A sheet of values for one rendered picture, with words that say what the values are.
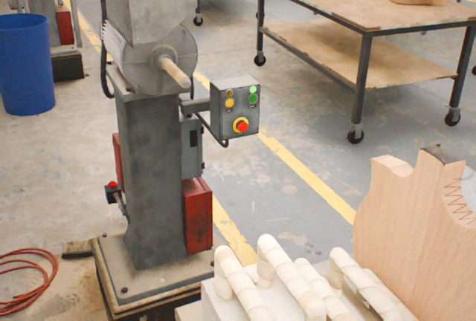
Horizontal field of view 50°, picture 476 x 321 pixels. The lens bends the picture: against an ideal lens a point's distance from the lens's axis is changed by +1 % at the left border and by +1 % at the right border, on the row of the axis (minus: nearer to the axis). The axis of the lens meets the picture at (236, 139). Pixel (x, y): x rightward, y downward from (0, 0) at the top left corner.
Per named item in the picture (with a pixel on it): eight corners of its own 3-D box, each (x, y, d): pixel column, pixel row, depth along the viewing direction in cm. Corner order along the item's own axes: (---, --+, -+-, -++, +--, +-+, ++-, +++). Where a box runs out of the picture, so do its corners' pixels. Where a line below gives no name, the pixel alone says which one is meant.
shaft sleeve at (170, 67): (166, 70, 161) (158, 64, 159) (172, 62, 160) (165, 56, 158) (185, 90, 146) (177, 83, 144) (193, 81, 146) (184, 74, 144)
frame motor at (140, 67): (101, 65, 195) (93, -4, 183) (169, 56, 205) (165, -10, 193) (127, 105, 163) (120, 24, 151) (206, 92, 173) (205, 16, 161)
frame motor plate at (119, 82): (102, 68, 200) (100, 59, 198) (161, 61, 209) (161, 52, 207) (123, 102, 171) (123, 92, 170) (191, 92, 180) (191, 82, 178)
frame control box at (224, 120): (184, 131, 204) (181, 70, 192) (233, 122, 212) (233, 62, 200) (207, 160, 184) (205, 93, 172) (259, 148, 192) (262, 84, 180)
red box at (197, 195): (169, 224, 240) (166, 156, 223) (195, 218, 245) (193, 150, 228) (187, 256, 220) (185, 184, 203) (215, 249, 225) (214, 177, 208)
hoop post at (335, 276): (322, 288, 106) (326, 253, 101) (335, 284, 107) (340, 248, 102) (331, 299, 103) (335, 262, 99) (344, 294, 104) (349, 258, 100)
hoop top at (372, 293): (325, 258, 102) (327, 245, 100) (339, 254, 103) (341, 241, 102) (391, 334, 86) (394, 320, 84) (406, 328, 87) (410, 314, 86)
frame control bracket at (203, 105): (180, 111, 187) (179, 101, 185) (227, 103, 194) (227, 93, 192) (183, 115, 184) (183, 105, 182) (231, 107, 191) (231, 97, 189)
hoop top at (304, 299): (254, 246, 93) (254, 232, 91) (269, 242, 94) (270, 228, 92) (311, 328, 77) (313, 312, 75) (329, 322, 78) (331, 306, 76)
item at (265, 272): (253, 279, 96) (254, 239, 92) (268, 275, 97) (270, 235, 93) (260, 291, 94) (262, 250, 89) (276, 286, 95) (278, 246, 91)
